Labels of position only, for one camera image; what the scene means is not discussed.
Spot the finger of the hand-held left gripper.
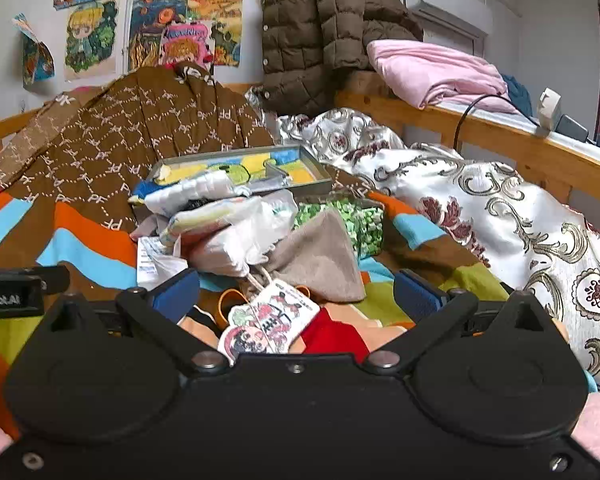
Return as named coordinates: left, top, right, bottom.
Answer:
left=0, top=265, right=71, bottom=294

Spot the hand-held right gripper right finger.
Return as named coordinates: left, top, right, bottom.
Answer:
left=362, top=269, right=556, bottom=376

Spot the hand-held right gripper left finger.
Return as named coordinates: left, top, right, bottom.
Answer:
left=45, top=268, right=231, bottom=378

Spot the colourful-edged tissue pack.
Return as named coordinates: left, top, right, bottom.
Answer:
left=161, top=195, right=266, bottom=247

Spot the white printed tissue pack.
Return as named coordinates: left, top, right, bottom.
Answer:
left=144, top=170, right=237, bottom=214

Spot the cartoon print pouch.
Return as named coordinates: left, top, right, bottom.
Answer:
left=217, top=279, right=322, bottom=367

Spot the grey-beige cloth pouch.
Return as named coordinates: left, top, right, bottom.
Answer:
left=247, top=208, right=367, bottom=304

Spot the metal tray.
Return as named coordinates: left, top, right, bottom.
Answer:
left=144, top=145, right=334, bottom=199

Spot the white paper label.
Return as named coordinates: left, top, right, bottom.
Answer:
left=136, top=236, right=189, bottom=287

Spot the striped colourful blanket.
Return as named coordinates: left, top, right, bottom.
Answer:
left=0, top=187, right=512, bottom=441

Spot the white plastic tissue pack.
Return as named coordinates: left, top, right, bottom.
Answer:
left=189, top=189, right=299, bottom=277

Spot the green white snack packet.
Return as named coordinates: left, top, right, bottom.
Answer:
left=294, top=197, right=385, bottom=262

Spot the silver floral quilt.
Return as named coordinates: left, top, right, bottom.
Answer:
left=245, top=85, right=600, bottom=395

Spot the pile of snack packets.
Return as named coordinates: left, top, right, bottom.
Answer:
left=157, top=146, right=326, bottom=187

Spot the brown patterned blanket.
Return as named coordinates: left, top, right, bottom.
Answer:
left=0, top=64, right=277, bottom=261

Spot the teal cloth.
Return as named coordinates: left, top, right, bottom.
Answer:
left=501, top=74, right=534, bottom=117

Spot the dark power adapter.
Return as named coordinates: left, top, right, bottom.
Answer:
left=555, top=115, right=591, bottom=144

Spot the pink folded blanket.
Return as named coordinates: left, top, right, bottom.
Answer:
left=366, top=39, right=520, bottom=114

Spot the white charger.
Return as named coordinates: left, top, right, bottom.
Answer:
left=536, top=88, right=564, bottom=132

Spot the brown puffer jacket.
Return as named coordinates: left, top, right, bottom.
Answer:
left=261, top=0, right=424, bottom=117

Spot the white air conditioner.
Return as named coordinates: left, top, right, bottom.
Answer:
left=403, top=0, right=494, bottom=37

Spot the orange hair tie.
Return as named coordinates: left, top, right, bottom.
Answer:
left=217, top=287, right=253, bottom=332

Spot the black cable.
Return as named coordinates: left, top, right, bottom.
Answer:
left=451, top=92, right=542, bottom=150

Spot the wooden bed frame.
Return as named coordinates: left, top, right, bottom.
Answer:
left=0, top=81, right=600, bottom=211

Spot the peeling wall poster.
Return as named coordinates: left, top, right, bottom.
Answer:
left=11, top=13, right=56, bottom=87

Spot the cluster of colourful wall drawings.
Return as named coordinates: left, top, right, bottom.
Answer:
left=54, top=0, right=293, bottom=82

